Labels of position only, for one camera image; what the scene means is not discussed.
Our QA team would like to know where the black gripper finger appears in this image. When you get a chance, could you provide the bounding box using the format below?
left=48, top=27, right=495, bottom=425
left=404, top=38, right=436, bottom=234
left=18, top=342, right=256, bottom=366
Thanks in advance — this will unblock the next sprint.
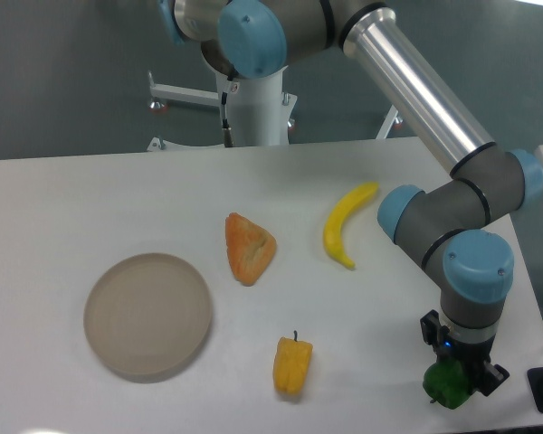
left=420, top=310, right=440, bottom=353
left=476, top=361, right=510, bottom=396

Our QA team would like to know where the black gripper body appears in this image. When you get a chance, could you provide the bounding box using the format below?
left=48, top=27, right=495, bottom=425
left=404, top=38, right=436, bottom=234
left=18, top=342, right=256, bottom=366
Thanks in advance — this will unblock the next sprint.
left=435, top=316, right=497, bottom=366

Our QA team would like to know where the yellow toy pepper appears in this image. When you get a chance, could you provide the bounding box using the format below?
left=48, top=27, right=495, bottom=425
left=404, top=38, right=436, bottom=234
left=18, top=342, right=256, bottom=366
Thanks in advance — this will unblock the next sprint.
left=272, top=330, right=313, bottom=395

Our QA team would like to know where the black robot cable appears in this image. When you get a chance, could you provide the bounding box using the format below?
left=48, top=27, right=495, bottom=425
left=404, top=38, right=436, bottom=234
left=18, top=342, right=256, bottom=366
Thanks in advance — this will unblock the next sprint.
left=220, top=62, right=237, bottom=149

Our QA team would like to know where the green toy pepper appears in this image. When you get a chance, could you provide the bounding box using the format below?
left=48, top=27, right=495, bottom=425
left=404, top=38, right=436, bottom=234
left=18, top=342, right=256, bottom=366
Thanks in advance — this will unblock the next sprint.
left=423, top=358, right=471, bottom=410

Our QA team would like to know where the yellow toy banana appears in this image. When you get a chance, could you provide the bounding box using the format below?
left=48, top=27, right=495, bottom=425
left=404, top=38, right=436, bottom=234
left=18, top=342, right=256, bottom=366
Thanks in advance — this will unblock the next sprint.
left=322, top=182, right=379, bottom=269

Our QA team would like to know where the orange toy bread slice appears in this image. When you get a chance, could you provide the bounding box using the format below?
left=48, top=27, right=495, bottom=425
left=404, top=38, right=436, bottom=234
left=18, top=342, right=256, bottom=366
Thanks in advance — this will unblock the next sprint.
left=225, top=212, right=277, bottom=286

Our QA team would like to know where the beige round plate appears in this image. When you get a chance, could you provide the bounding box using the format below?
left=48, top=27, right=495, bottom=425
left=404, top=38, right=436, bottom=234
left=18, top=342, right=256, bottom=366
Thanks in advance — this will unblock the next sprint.
left=83, top=253, right=213, bottom=383

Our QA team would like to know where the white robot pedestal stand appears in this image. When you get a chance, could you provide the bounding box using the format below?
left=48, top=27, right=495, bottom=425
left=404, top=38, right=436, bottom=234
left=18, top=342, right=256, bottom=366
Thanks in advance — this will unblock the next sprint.
left=145, top=66, right=406, bottom=153

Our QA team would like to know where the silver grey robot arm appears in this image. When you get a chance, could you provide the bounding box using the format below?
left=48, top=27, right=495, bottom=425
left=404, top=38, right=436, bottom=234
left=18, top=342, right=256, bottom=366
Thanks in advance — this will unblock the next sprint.
left=158, top=1, right=543, bottom=409

